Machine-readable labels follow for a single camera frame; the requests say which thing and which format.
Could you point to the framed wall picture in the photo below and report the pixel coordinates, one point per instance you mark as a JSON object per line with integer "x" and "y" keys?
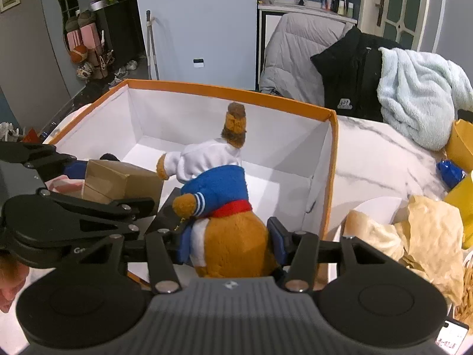
{"x": 9, "y": 0}

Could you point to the brown cardboard box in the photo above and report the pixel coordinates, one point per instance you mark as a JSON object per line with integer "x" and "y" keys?
{"x": 122, "y": 182}

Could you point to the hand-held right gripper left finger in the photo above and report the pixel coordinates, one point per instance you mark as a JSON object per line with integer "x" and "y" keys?
{"x": 183, "y": 246}

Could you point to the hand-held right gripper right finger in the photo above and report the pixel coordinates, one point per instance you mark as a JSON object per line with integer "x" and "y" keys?
{"x": 279, "y": 240}

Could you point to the white printed card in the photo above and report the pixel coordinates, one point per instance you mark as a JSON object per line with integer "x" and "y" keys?
{"x": 452, "y": 334}

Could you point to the blue packet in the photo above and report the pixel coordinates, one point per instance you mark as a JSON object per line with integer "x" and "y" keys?
{"x": 451, "y": 174}

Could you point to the dark hallway cabinet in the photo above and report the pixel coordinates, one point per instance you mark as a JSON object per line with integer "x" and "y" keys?
{"x": 118, "y": 29}

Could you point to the beige crumpled cloth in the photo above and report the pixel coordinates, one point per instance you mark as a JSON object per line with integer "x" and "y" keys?
{"x": 432, "y": 229}

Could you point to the person's left hand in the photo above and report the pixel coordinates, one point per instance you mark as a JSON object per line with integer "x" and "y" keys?
{"x": 9, "y": 284}

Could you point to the grey walking crutches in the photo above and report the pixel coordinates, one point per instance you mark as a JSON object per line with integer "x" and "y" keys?
{"x": 150, "y": 44}

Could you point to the light blue fleece blanket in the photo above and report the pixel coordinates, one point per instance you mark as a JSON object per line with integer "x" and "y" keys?
{"x": 417, "y": 92}

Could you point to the pink pouch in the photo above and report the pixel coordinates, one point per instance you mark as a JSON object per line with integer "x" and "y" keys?
{"x": 66, "y": 185}

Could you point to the black jacket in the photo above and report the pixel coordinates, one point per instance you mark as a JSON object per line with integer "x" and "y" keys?
{"x": 347, "y": 77}

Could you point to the brown plush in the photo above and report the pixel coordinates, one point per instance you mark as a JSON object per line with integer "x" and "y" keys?
{"x": 229, "y": 244}

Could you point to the glass paned door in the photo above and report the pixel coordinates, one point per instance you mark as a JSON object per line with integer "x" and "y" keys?
{"x": 406, "y": 7}

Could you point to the tan woven basket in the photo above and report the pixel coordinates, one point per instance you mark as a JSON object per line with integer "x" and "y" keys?
{"x": 466, "y": 288}

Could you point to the basketball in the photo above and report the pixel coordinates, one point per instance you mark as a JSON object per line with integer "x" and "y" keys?
{"x": 78, "y": 53}

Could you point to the yellow bag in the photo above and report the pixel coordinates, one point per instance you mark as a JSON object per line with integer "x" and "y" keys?
{"x": 462, "y": 144}

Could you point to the orange storage box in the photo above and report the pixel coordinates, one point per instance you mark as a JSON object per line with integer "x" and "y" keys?
{"x": 236, "y": 144}

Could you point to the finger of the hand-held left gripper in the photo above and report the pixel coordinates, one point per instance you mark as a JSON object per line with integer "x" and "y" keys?
{"x": 136, "y": 204}
{"x": 74, "y": 169}

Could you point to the white wall socket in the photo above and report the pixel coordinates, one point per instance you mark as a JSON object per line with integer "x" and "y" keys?
{"x": 198, "y": 63}

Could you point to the pink hanging bags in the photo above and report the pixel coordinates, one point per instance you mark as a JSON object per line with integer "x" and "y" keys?
{"x": 87, "y": 35}

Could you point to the small pale bottle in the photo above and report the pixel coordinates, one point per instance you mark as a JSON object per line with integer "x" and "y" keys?
{"x": 350, "y": 9}
{"x": 342, "y": 7}

